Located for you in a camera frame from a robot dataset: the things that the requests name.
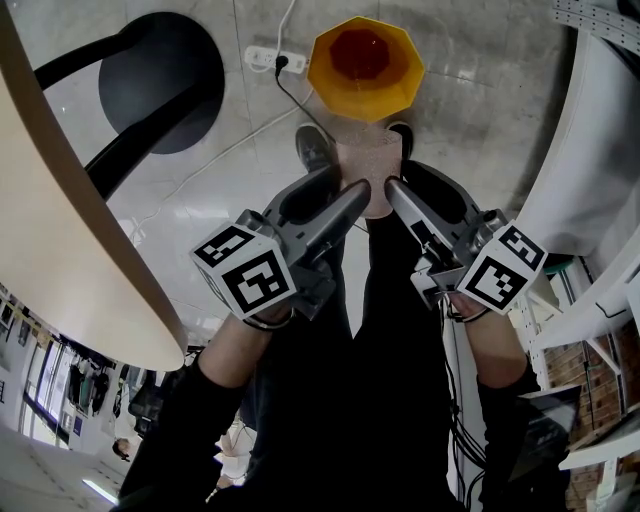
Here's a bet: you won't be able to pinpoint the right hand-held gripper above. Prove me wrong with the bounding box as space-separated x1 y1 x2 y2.
383 159 550 315

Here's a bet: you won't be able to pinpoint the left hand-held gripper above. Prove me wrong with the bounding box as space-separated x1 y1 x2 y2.
189 165 372 322

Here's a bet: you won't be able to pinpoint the pink translucent cup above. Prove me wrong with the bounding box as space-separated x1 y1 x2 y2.
333 125 403 220

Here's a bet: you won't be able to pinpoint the yellow bin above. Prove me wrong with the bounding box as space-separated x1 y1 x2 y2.
305 15 426 123

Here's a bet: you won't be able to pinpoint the person's left forearm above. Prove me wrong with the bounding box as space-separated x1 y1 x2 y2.
113 303 297 512

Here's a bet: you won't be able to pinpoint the person's right forearm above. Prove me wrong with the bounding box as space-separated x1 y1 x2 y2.
447 293 572 512

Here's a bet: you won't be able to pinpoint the person's left black shoe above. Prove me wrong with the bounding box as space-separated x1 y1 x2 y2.
294 124 336 177

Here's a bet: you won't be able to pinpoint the person's black shoe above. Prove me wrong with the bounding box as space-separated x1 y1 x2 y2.
294 124 336 177
386 120 416 160

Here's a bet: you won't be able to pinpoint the person's right black shoe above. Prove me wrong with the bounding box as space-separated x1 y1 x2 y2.
386 120 416 160

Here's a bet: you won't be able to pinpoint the white shelf unit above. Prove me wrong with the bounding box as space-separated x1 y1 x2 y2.
513 19 640 471

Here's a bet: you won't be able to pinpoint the person's black trousers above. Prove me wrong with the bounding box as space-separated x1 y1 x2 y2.
238 158 482 512

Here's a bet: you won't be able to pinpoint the white power strip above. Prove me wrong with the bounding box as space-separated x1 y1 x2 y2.
244 44 311 77

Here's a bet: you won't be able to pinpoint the black flat case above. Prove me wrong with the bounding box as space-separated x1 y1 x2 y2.
509 383 584 484

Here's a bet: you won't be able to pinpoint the white perforated metal strip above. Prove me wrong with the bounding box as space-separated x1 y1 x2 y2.
551 0 640 47

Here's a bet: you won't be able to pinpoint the beige wooden table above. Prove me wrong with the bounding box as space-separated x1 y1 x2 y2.
0 0 189 372

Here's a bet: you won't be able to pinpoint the thin white floor cable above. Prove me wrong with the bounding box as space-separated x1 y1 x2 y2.
128 105 312 244

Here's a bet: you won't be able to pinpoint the black right wrist strap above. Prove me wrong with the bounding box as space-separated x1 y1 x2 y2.
446 305 492 325

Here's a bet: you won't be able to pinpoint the black wrist strap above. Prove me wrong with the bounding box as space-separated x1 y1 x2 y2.
446 305 492 325
242 307 295 332

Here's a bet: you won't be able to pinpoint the black left wrist strap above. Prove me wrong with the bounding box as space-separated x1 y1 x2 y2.
242 307 295 332

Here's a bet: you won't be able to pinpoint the black plug with cable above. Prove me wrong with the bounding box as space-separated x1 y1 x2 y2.
273 54 337 144

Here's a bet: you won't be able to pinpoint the white power strip cable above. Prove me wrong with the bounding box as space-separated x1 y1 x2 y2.
256 0 297 67

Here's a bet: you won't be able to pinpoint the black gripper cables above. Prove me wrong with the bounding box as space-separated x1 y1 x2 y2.
435 292 490 512

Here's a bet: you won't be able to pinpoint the black round pedestal base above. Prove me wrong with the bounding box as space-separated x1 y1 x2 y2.
32 11 226 201

